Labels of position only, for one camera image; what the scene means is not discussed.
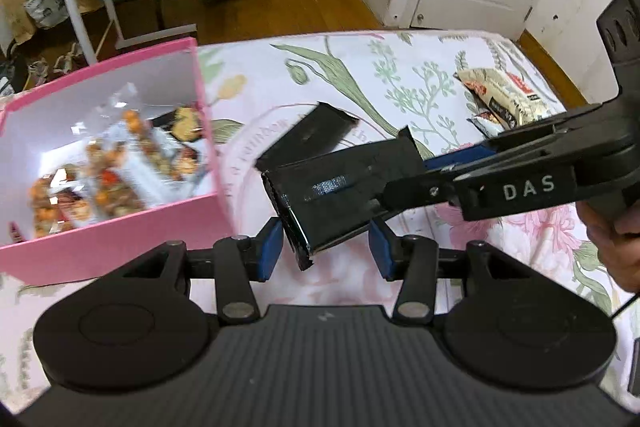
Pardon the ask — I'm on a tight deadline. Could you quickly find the clear bag of coated peanuts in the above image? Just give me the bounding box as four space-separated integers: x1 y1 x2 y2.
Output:
27 161 101 239
85 107 201 216

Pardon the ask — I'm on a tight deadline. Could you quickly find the pink cardboard box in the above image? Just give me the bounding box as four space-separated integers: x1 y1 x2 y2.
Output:
0 37 237 286

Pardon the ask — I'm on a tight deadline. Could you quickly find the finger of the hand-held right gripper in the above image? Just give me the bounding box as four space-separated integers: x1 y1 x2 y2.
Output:
424 103 627 181
371 173 462 221

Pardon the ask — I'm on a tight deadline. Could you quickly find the beige snack packet red label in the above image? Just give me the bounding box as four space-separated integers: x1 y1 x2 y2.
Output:
487 74 555 128

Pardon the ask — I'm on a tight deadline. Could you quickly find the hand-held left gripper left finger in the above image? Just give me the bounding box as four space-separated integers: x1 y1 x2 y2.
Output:
117 217 285 327

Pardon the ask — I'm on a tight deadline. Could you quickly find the glossy black snack packet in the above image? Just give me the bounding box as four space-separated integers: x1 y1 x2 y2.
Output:
260 126 426 271
254 101 362 171

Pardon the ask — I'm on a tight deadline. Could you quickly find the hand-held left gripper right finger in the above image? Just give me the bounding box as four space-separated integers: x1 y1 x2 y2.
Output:
367 217 533 324

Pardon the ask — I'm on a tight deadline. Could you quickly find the black cracker packet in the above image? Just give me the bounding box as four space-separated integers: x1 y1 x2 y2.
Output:
149 103 207 144

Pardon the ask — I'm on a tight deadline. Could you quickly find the person's right hand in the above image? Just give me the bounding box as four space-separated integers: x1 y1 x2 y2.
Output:
575 202 640 294

